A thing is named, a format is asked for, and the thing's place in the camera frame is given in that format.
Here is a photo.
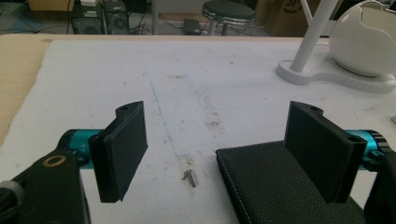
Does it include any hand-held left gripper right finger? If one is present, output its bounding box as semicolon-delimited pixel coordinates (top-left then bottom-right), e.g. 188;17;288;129
283;100;368;204

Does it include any black round stool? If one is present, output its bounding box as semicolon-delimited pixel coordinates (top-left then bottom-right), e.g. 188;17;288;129
201;0;257;36

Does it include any white foam mat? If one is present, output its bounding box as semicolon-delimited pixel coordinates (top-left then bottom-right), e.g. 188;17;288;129
0;38;396;224

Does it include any white stand with pole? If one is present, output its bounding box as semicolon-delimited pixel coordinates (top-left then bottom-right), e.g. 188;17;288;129
275;0;396;95

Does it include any white metal table leg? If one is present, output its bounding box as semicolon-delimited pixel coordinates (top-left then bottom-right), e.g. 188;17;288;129
151;0;160;35

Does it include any black computer tower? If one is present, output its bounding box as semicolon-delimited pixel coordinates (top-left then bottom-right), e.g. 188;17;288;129
70;1;106;35
104;0;130;35

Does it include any black leather wallet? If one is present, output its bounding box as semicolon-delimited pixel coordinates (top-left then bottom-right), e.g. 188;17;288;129
215;139;368;224

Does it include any white round bowl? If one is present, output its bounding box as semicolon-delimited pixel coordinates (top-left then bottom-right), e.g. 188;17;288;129
328;0;396;78

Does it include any brown cardboard box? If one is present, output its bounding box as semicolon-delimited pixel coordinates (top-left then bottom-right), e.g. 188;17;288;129
255;0;340;37

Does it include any black power adapter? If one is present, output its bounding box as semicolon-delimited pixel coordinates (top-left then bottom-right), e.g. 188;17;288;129
182;18;204;35

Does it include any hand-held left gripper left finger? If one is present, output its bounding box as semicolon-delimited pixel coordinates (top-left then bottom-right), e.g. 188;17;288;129
88;100;149;203

